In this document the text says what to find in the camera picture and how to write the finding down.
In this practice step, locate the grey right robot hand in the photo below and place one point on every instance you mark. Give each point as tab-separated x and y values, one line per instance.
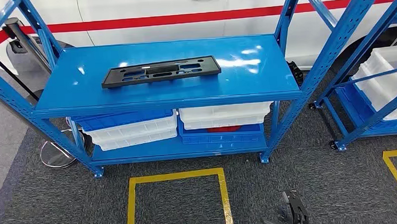
293	214

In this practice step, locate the black plastic bracket part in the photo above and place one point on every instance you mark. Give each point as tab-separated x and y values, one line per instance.
210	69

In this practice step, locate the blue metal shelf rack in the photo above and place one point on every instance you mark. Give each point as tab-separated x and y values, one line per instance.
150	90
373	121

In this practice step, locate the blue plastic bin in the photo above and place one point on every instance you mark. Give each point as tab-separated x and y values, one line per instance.
352	101
219	137
125	119

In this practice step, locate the red object in bin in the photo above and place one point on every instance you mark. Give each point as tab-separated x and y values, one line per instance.
224	128

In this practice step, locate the black ribbed object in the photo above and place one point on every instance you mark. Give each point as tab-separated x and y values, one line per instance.
296	73

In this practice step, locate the white car with red stripe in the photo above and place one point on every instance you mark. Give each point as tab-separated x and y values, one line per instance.
147	9

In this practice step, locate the thin black stanchion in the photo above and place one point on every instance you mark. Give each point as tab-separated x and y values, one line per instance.
12	76

